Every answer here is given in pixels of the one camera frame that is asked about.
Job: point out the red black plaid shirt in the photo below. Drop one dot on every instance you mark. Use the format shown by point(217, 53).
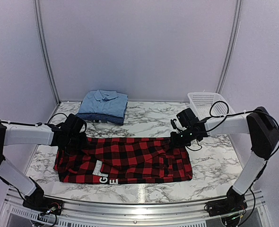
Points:
point(124, 161)

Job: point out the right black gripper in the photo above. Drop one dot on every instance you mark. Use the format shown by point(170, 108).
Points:
point(174, 141)

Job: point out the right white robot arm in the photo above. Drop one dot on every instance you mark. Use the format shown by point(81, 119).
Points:
point(258, 124)

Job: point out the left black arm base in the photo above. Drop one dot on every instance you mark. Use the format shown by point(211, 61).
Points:
point(37, 201)

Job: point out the aluminium front rail frame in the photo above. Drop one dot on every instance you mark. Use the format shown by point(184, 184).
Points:
point(70, 213)

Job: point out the white plastic basket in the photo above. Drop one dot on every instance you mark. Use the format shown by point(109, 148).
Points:
point(201, 103)

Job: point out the left aluminium corner post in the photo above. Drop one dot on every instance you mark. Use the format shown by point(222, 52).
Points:
point(43, 45)

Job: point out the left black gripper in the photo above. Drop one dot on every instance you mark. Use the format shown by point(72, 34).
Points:
point(84, 144)

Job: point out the right aluminium corner post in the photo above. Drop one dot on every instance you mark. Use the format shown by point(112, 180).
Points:
point(230, 46)

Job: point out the aluminium corner post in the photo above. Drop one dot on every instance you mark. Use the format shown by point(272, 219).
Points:
point(230, 46)
point(43, 45)

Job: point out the light blue folded shirt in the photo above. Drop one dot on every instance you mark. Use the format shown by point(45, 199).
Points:
point(104, 102)

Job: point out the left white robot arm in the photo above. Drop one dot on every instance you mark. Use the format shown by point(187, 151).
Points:
point(16, 133)

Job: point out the blue checked folded shirt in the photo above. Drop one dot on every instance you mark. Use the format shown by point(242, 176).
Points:
point(102, 117)

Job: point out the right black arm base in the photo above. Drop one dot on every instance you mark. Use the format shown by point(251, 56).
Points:
point(232, 203)

